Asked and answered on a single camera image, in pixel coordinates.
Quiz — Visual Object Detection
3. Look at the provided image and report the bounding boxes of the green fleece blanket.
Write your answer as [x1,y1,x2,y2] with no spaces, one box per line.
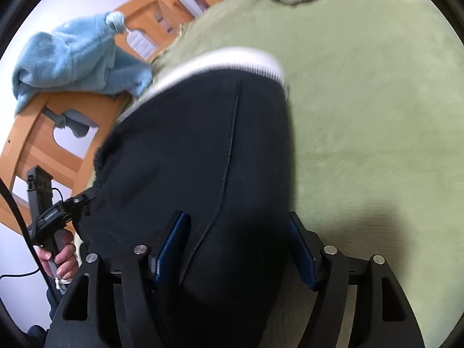
[87,0,464,348]

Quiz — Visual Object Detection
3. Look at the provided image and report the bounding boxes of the person's left hand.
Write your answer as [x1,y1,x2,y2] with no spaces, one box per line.
[37,231,79,280]

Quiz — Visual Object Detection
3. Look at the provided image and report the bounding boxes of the black cable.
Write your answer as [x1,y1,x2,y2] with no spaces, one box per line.
[0,179,59,300]

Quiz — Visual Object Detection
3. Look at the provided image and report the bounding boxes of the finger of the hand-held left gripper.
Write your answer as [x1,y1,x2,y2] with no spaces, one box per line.
[70,194,98,214]

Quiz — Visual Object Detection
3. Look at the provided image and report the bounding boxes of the black pants with white stripe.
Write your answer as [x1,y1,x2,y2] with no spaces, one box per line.
[78,46,297,348]

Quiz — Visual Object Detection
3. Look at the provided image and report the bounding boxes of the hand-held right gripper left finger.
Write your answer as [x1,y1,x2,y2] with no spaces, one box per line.
[43,210,191,348]

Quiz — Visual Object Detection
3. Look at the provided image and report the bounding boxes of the light blue fleece garment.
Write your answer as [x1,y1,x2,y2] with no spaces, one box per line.
[12,11,153,115]

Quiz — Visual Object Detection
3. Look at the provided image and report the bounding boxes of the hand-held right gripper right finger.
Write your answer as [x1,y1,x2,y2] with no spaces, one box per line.
[288,211,425,348]

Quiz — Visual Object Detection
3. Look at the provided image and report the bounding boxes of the wooden bed frame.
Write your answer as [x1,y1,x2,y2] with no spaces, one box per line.
[0,0,271,227]

